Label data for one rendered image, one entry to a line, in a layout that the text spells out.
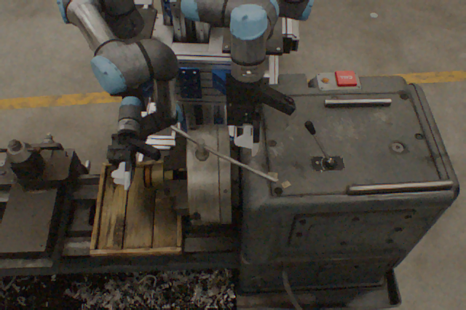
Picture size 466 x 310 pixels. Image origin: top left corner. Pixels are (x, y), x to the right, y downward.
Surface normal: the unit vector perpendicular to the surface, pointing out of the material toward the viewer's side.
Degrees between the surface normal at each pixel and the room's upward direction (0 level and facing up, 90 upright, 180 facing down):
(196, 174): 31
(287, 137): 0
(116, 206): 0
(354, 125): 0
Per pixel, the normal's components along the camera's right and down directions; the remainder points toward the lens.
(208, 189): 0.03, 0.22
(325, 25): 0.00, -0.57
